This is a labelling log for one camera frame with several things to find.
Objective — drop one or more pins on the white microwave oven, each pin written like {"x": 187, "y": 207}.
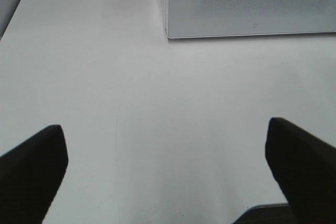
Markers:
{"x": 252, "y": 1}

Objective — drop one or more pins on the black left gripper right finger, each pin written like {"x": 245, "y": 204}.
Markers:
{"x": 304, "y": 168}

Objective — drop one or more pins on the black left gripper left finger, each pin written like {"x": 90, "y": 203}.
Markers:
{"x": 31, "y": 174}

